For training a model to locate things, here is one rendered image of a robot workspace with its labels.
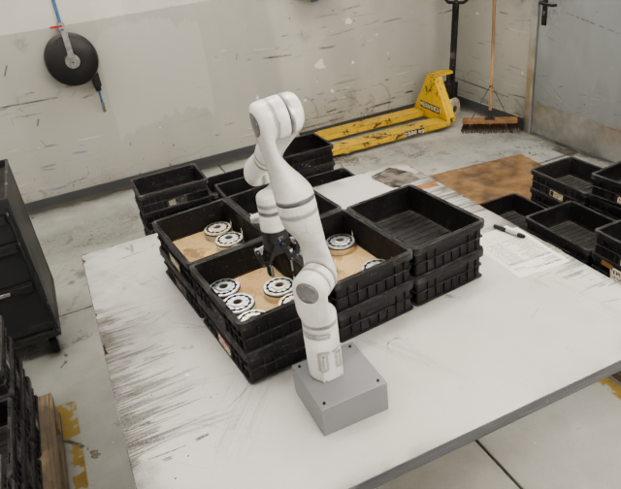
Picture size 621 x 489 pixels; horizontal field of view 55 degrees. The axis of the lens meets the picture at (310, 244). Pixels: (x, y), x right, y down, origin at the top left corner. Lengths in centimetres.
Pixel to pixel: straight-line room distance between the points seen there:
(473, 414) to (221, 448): 66
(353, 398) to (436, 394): 25
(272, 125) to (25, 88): 380
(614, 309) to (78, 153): 407
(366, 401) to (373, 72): 441
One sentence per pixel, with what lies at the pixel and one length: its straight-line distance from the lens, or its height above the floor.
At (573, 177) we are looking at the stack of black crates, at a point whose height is 38.
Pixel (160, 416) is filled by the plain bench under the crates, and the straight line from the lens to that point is 179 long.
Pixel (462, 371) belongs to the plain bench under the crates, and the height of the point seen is 70.
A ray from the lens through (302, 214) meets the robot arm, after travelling 136.
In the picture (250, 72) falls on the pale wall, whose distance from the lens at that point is 523.
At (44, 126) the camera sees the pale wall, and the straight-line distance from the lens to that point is 503.
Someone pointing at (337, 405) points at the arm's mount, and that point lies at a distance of 157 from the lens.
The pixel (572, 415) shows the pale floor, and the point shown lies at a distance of 272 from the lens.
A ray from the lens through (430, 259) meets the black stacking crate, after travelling 195.
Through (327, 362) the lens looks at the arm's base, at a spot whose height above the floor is 86.
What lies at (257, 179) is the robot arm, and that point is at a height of 129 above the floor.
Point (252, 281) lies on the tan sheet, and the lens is 200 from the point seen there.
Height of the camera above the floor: 190
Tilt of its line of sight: 30 degrees down
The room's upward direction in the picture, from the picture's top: 7 degrees counter-clockwise
